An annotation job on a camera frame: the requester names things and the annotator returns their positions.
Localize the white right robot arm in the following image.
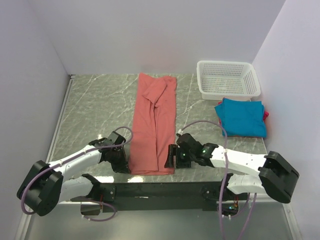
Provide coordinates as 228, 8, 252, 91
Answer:
164, 133, 300, 204

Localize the white perforated plastic basket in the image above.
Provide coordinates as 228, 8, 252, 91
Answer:
196, 60, 261, 101

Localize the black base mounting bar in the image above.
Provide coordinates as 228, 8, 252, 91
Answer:
69, 181, 246, 217

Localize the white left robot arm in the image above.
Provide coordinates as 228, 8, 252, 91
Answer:
16, 131, 131, 217

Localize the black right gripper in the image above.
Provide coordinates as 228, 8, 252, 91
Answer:
164, 144, 195, 169

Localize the salmon pink t-shirt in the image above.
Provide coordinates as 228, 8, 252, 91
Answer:
128, 73, 177, 176

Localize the folded blue t-shirt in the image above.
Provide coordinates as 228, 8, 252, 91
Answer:
214, 97, 267, 138

